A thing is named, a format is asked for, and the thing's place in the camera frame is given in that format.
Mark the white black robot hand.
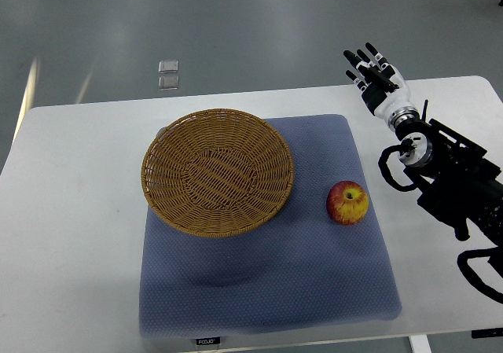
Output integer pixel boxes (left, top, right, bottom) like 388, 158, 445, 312
343, 42, 419, 132

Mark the red yellow apple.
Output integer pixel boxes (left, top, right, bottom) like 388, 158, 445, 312
326, 181, 369, 226

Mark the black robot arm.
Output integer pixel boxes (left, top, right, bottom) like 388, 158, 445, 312
388, 107, 502, 246

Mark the brown wicker basket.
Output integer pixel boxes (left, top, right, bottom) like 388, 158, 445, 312
141, 108, 295, 238

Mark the blue grey cloth mat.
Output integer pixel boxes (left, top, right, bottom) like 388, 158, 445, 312
139, 114, 402, 339

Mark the upper metal floor plate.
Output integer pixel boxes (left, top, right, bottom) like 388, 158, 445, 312
158, 60, 178, 74

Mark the metal floor plate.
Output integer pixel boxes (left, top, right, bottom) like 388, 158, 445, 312
158, 60, 178, 74
158, 75, 179, 90

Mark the lower metal floor plate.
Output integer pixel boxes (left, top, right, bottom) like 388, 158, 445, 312
158, 75, 179, 90

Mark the white table leg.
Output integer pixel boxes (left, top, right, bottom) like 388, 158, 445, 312
409, 334, 432, 353

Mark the black table brand label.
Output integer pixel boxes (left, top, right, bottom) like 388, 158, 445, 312
196, 336, 221, 346

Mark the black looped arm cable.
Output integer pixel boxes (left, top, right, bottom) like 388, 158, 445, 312
377, 142, 421, 191

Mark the black table side bracket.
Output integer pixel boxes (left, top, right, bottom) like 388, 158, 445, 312
471, 328, 503, 339

